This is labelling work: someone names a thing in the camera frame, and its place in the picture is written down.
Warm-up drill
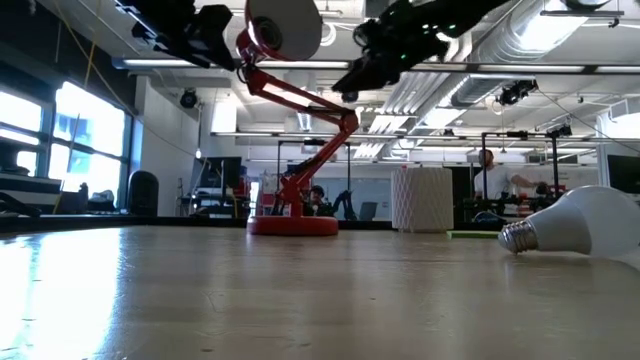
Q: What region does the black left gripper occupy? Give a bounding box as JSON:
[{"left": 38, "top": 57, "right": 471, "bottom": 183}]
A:
[{"left": 132, "top": 4, "right": 237, "bottom": 71}]

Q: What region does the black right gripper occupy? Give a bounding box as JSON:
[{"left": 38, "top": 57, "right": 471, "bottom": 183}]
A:
[{"left": 330, "top": 4, "right": 451, "bottom": 95}]

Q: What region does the red desk lamp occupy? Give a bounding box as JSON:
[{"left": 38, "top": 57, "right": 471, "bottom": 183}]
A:
[{"left": 234, "top": 0, "right": 361, "bottom": 238}]

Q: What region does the white lightbulb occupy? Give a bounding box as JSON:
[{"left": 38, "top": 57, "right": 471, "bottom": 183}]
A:
[{"left": 497, "top": 184, "right": 640, "bottom": 260}]

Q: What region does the black computer monitor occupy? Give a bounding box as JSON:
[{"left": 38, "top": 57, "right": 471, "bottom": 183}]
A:
[
  {"left": 197, "top": 156, "right": 243, "bottom": 191},
  {"left": 606, "top": 154, "right": 640, "bottom": 194}
]

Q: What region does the white textured cup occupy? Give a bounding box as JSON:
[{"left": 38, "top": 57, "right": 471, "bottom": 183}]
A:
[{"left": 390, "top": 166, "right": 455, "bottom": 234}]

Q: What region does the person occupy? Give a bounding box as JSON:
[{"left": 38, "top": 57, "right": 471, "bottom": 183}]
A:
[{"left": 472, "top": 148, "right": 549, "bottom": 201}]

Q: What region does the large bright window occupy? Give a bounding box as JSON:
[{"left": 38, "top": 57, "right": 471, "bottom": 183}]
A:
[{"left": 0, "top": 82, "right": 135, "bottom": 206}]

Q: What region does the cluttered background desk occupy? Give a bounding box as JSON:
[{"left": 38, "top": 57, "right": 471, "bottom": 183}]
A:
[{"left": 179, "top": 189, "right": 251, "bottom": 219}]

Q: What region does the black rounded chair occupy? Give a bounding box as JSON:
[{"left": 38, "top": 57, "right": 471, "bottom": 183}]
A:
[{"left": 126, "top": 170, "right": 160, "bottom": 218}]

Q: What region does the green sticky note pad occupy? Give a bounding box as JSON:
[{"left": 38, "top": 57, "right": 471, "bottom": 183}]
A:
[{"left": 446, "top": 229, "right": 502, "bottom": 240}]

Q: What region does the thin black rig frame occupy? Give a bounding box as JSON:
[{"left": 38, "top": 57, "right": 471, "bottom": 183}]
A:
[{"left": 276, "top": 140, "right": 352, "bottom": 217}]

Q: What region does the black rig frame with camera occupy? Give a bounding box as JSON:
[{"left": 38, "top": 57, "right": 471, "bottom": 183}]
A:
[{"left": 480, "top": 123, "right": 574, "bottom": 201}]

